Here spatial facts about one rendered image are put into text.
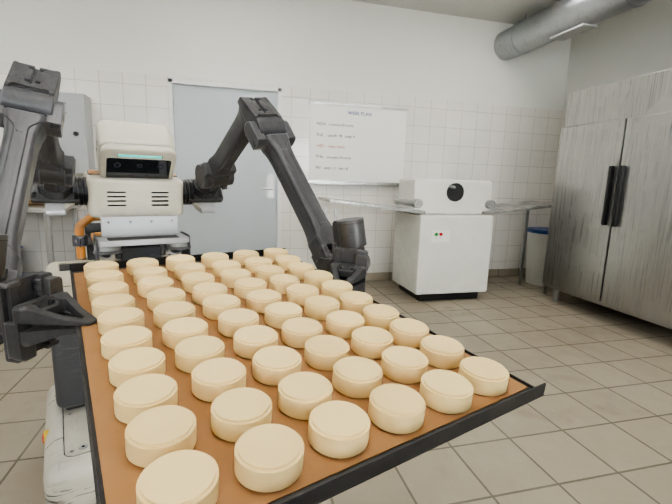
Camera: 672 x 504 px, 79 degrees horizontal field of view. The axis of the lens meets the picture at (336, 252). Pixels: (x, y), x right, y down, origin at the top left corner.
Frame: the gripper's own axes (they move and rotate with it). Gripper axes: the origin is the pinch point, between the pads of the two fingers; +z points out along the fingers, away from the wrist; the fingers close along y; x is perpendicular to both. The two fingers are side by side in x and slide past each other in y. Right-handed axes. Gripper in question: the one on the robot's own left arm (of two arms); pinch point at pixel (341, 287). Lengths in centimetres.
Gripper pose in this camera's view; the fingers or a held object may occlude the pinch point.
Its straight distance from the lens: 71.5
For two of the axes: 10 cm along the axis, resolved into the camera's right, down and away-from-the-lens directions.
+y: -0.7, 9.7, 2.2
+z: -2.0, 2.0, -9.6
